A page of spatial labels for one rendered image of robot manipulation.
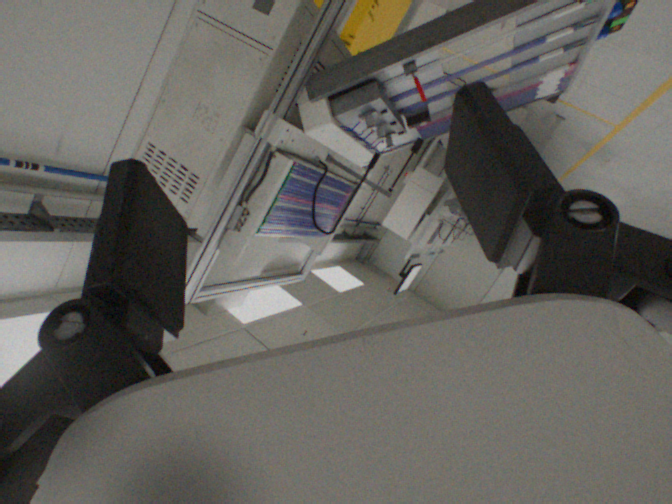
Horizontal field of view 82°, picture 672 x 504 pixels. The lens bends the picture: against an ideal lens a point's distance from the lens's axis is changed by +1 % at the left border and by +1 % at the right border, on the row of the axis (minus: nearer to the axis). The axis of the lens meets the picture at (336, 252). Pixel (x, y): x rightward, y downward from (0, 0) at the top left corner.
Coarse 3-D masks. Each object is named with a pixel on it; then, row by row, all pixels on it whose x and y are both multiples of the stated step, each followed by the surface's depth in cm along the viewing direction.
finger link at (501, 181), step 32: (480, 96) 10; (480, 128) 9; (512, 128) 9; (448, 160) 12; (480, 160) 10; (512, 160) 8; (480, 192) 10; (512, 192) 8; (544, 192) 8; (480, 224) 11; (512, 224) 9; (544, 224) 8; (512, 256) 9; (640, 256) 8
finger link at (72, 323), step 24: (72, 312) 8; (96, 312) 8; (48, 336) 8; (72, 336) 8; (96, 336) 8; (120, 336) 8; (48, 360) 7; (72, 360) 7; (96, 360) 7; (120, 360) 7; (144, 360) 8; (72, 384) 7; (96, 384) 7; (120, 384) 7
